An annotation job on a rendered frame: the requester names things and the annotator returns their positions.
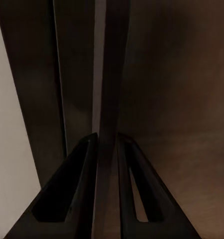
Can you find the cabinet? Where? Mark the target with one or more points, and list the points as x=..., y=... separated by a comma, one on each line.
x=150, y=69

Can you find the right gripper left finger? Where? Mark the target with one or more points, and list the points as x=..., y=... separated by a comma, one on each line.
x=73, y=183

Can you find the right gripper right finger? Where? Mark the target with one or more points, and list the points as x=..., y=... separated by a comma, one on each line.
x=166, y=220

